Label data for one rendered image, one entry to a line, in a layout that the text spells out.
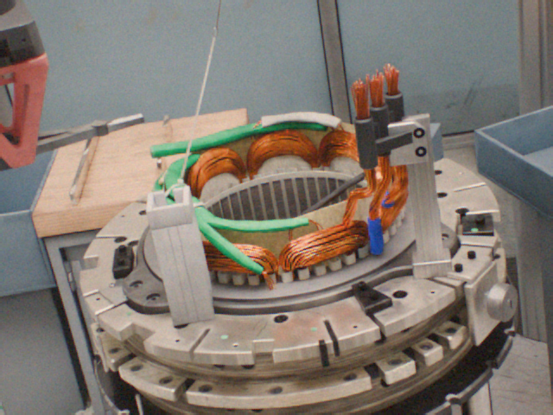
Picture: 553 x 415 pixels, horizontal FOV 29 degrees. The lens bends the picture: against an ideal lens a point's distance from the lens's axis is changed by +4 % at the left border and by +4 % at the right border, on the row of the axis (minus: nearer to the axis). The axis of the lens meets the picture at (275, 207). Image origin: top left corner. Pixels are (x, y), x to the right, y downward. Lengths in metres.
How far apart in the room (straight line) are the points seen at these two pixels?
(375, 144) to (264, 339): 0.15
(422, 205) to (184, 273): 0.16
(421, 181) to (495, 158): 0.30
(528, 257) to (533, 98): 0.20
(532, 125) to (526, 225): 0.25
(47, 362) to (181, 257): 0.45
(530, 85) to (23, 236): 0.55
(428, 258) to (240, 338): 0.14
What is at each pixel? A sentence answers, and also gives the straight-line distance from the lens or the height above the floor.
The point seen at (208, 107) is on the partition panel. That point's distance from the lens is 3.19.
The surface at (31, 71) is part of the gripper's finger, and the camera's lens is 0.68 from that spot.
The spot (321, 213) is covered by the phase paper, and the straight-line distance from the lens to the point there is 0.71.
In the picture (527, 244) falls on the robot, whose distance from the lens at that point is 1.27.
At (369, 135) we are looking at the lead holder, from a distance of 0.65.
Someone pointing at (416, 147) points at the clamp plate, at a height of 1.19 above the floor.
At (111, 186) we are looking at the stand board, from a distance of 1.02.
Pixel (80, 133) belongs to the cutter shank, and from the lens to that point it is 0.73.
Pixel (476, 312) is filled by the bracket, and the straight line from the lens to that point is 0.72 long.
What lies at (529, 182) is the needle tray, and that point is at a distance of 0.94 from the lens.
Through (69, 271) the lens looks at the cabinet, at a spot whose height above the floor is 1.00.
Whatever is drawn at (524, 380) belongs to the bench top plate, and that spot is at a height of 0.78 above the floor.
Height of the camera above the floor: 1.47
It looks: 27 degrees down
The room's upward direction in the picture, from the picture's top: 10 degrees counter-clockwise
